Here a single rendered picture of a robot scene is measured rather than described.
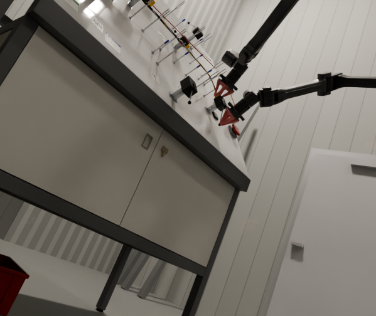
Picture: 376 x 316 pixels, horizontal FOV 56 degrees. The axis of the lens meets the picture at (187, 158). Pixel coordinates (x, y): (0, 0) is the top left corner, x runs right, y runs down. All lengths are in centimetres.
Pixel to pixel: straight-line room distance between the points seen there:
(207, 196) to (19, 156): 83
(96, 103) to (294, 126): 362
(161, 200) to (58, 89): 56
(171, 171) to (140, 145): 19
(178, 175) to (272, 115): 345
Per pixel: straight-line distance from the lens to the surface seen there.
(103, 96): 119
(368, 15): 545
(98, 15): 130
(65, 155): 113
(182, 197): 146
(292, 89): 172
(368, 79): 188
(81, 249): 426
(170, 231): 144
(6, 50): 108
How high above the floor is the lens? 34
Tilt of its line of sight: 17 degrees up
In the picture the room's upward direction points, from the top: 23 degrees clockwise
